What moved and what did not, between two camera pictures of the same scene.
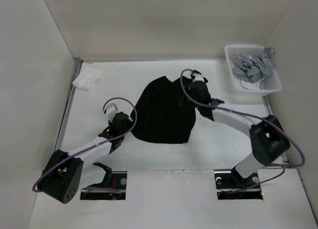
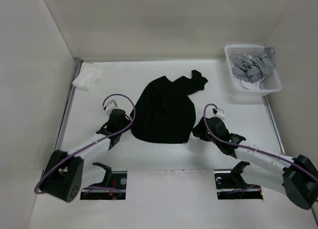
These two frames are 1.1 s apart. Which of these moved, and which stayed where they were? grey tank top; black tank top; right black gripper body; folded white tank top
Moved: right black gripper body
Stayed: black tank top; folded white tank top; grey tank top
